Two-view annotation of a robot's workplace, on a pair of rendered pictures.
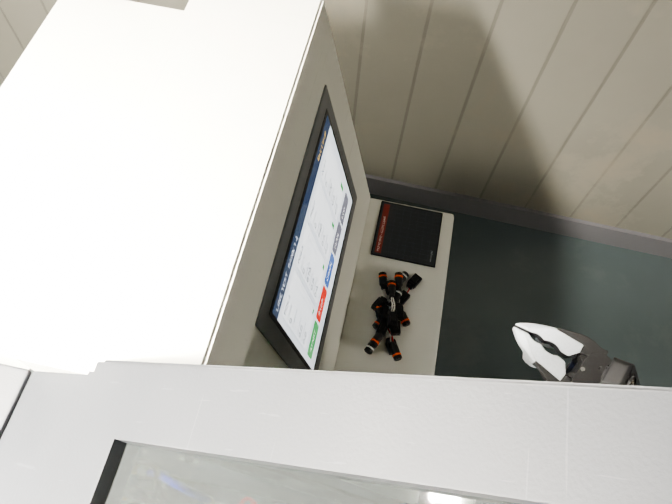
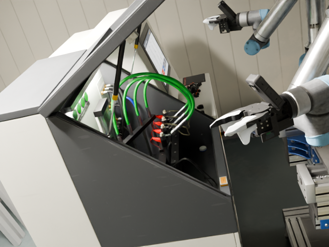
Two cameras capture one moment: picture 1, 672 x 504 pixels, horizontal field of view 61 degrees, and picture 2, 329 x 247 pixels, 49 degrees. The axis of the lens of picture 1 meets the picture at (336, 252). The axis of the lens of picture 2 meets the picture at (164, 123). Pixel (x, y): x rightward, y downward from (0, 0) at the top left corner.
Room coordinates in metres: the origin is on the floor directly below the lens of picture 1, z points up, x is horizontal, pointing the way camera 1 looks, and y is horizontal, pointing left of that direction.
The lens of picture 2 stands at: (-1.71, -0.01, 1.90)
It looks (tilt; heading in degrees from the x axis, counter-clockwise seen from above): 26 degrees down; 3
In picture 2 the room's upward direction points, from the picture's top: 15 degrees counter-clockwise
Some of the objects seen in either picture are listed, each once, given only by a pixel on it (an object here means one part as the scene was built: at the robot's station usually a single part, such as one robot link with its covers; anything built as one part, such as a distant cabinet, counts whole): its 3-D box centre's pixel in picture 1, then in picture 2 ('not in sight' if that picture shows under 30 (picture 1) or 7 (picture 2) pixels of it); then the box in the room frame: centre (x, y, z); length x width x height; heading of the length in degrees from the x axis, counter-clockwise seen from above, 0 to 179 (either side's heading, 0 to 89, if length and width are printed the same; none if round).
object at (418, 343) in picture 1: (389, 332); (195, 96); (0.46, -0.14, 0.96); 0.70 x 0.22 x 0.03; 173
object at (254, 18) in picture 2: not in sight; (259, 17); (0.14, -0.52, 1.43); 0.11 x 0.08 x 0.09; 56
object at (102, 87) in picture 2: not in sight; (111, 106); (0.05, 0.32, 1.20); 0.13 x 0.03 x 0.31; 173
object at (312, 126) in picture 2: not in sight; (314, 123); (-0.80, -0.38, 1.33); 0.11 x 0.08 x 0.11; 18
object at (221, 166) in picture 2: not in sight; (221, 168); (-0.24, -0.15, 0.87); 0.62 x 0.04 x 0.16; 173
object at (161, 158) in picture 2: not in sight; (172, 157); (-0.10, 0.07, 0.91); 0.34 x 0.10 x 0.15; 173
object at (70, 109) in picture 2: not in sight; (85, 83); (-0.18, 0.35, 1.43); 0.54 x 0.03 x 0.02; 173
